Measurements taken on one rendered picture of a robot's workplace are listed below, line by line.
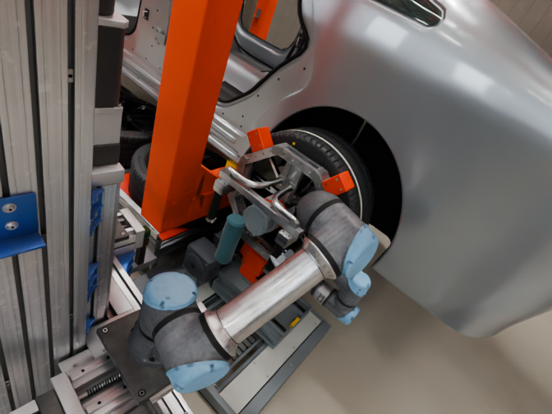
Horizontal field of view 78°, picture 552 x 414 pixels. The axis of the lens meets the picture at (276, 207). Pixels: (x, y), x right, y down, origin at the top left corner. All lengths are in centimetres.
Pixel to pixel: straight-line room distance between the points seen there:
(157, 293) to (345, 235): 43
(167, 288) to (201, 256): 99
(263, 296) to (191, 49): 87
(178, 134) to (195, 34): 36
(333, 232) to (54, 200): 53
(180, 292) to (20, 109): 46
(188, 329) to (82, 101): 47
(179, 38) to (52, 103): 81
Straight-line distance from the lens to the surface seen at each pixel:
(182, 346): 76
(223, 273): 200
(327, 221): 77
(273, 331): 196
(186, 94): 133
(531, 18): 630
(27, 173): 64
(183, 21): 132
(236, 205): 165
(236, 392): 183
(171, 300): 80
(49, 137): 62
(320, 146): 141
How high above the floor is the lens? 169
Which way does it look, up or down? 34 degrees down
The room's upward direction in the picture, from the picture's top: 24 degrees clockwise
